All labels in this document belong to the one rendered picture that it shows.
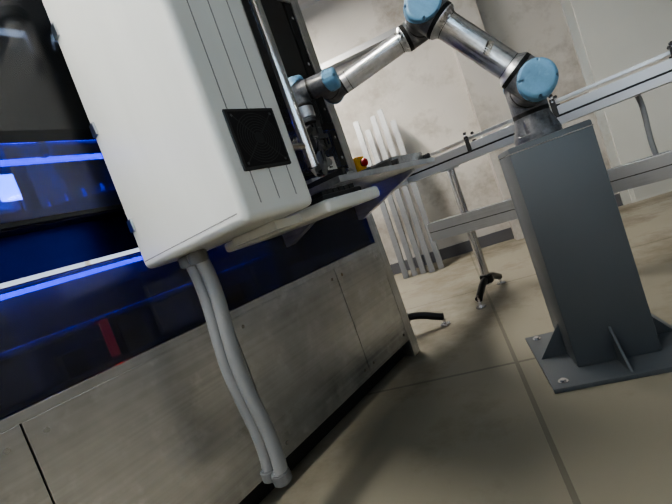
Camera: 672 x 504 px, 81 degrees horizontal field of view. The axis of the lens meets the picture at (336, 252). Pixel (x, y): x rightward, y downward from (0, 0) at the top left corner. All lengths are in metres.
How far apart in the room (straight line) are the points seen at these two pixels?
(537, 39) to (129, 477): 4.52
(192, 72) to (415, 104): 3.84
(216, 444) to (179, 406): 0.16
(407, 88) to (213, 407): 3.86
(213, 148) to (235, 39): 0.24
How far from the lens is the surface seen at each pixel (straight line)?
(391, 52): 1.59
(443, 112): 4.48
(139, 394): 1.18
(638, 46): 4.83
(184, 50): 0.81
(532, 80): 1.40
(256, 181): 0.75
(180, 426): 1.23
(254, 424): 1.12
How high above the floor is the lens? 0.74
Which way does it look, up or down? 4 degrees down
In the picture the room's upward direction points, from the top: 20 degrees counter-clockwise
